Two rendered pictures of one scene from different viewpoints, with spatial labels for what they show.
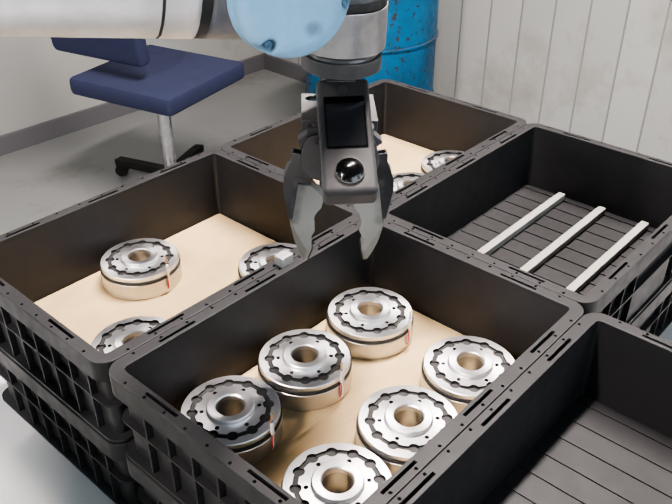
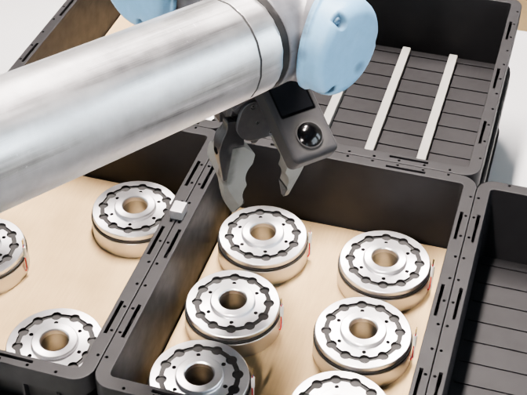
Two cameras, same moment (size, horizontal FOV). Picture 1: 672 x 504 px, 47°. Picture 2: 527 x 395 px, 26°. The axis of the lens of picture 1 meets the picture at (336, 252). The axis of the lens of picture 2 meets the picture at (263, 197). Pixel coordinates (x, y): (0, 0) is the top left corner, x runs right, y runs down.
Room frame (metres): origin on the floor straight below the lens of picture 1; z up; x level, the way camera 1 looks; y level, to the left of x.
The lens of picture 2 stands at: (-0.13, 0.37, 1.75)
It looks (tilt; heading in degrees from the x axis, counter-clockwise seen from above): 41 degrees down; 335
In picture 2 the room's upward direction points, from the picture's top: straight up
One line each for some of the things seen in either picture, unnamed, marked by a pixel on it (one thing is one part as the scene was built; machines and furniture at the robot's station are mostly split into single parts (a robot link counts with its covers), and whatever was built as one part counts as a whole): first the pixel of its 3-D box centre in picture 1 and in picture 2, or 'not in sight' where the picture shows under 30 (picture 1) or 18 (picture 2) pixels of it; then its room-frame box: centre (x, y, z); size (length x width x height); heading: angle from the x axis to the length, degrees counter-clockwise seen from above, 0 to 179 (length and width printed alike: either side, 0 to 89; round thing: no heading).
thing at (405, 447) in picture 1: (408, 421); (362, 333); (0.56, -0.07, 0.86); 0.10 x 0.10 x 0.01
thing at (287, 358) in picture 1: (304, 355); (232, 301); (0.66, 0.03, 0.86); 0.05 x 0.05 x 0.01
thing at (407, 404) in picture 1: (408, 417); (363, 329); (0.56, -0.07, 0.86); 0.05 x 0.05 x 0.01
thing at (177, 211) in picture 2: (283, 258); (178, 210); (0.74, 0.06, 0.94); 0.02 x 0.01 x 0.01; 138
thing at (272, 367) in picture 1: (304, 358); (232, 304); (0.66, 0.03, 0.86); 0.10 x 0.10 x 0.01
